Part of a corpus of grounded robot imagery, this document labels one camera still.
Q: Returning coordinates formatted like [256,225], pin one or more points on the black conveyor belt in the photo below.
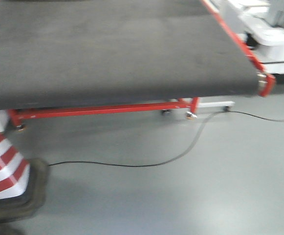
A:
[107,54]

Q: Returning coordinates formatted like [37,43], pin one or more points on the red white striped cone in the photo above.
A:
[22,183]

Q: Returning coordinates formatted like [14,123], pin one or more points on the white machine base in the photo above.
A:
[257,26]

